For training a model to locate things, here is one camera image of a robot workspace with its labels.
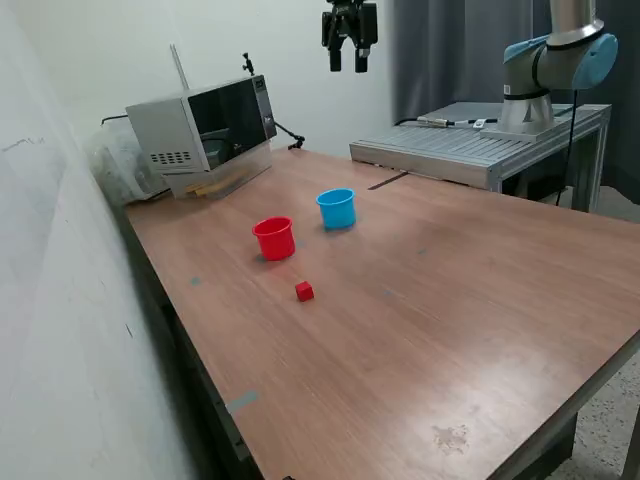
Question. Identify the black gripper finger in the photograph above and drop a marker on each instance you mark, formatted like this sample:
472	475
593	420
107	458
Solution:
335	57
362	59

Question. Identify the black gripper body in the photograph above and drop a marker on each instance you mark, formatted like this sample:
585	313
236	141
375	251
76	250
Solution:
347	20

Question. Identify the red cube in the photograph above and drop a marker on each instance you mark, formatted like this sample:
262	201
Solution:
304	292

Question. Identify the grey UR5e robot arm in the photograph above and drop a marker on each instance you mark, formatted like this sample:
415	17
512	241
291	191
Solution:
565	55

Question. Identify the dark grey curtain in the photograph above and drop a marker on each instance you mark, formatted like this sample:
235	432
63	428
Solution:
450	50

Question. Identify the aluminium profile mounting table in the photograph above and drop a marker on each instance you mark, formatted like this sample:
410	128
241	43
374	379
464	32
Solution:
440	145

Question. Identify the short black flat strip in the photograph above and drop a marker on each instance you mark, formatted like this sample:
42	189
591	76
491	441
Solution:
387	181

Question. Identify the white warning tag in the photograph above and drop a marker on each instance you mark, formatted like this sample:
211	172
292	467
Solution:
480	123

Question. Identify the clear acrylic box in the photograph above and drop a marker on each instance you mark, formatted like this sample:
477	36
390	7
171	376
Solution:
250	167

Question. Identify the thin metal rod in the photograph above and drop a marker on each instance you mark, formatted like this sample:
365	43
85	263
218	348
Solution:
180	68

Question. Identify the blue plastic cup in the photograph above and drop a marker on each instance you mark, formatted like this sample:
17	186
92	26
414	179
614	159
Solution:
337	215

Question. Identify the light wooden sticks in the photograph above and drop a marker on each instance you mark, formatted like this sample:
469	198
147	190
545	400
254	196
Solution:
220	184

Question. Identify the silver microwave oven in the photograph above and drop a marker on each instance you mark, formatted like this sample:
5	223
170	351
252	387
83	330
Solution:
165	130

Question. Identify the red plastic cup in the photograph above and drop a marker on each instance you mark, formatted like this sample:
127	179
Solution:
275	245

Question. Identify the clear plastic bag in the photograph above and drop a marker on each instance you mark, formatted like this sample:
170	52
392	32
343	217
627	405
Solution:
120	165

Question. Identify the grey tape strip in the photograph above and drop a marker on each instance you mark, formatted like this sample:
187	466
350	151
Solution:
242	402

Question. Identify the small black camera mount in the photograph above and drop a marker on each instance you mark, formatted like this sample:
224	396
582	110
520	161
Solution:
247	65

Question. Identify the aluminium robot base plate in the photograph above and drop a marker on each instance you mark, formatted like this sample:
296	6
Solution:
500	134

